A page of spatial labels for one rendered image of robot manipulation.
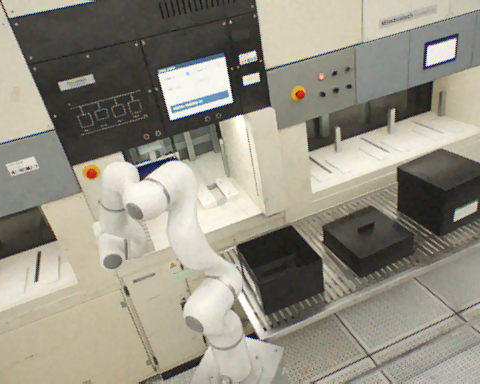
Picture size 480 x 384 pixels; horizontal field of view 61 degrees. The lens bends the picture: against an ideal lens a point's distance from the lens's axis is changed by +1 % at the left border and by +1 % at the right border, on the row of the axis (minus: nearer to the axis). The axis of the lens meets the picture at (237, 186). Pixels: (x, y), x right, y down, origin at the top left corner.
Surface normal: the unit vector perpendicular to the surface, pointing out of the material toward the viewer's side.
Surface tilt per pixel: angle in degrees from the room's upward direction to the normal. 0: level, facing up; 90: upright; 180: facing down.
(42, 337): 90
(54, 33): 90
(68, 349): 90
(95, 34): 90
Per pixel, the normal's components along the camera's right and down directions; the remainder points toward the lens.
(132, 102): 0.35, 0.42
